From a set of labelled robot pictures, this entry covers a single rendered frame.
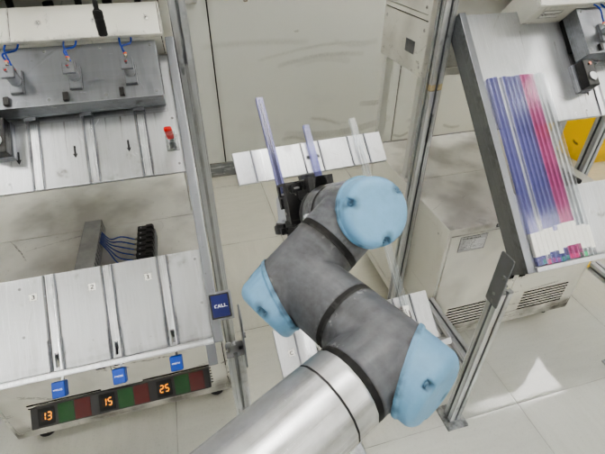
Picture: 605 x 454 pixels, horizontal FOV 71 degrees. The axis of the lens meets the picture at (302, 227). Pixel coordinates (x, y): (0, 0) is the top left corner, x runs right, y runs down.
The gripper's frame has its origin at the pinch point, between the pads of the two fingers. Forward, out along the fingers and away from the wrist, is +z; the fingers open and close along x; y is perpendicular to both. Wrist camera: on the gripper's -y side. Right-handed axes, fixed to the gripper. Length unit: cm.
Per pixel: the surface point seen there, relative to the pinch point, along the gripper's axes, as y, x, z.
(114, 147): 22.5, 28.9, 27.9
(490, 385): -79, -81, 57
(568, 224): -15, -76, 11
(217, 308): -14.7, 14.8, 13.2
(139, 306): -11.9, 29.7, 19.6
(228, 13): 108, -29, 161
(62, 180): 17, 40, 27
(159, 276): -6.6, 24.8, 20.5
